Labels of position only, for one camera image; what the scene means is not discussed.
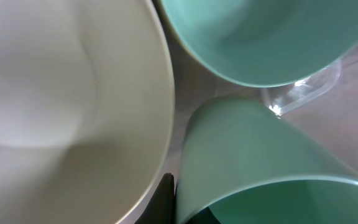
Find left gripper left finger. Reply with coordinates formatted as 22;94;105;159
135;173;175;224

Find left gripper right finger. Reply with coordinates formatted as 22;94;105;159
186;207;221;224

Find mint green cup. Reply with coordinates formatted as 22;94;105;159
176;96;358;223

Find beige bowl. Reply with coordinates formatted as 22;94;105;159
0;0;175;223

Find mint green small bowl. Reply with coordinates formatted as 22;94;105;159
159;0;358;87

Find clear plastic storage bin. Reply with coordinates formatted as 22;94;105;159
152;0;358;224

